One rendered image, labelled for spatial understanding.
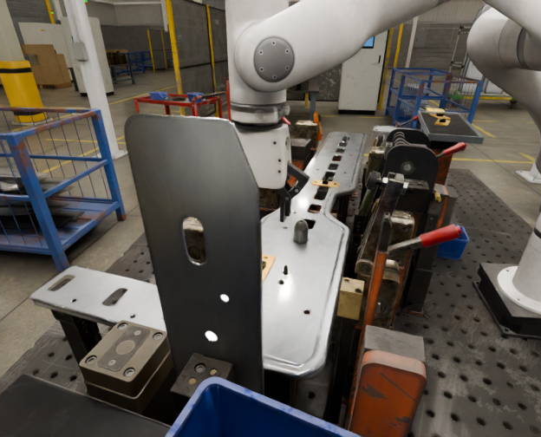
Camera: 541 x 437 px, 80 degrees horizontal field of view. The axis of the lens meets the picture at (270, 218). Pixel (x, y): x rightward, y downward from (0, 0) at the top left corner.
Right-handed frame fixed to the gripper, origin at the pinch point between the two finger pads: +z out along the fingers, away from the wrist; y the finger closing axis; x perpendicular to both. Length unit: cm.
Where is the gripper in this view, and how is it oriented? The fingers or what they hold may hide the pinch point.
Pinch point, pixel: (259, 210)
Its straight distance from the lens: 57.5
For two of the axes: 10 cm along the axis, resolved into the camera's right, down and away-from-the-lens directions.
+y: -9.5, -1.5, 2.7
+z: 0.0, 8.8, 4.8
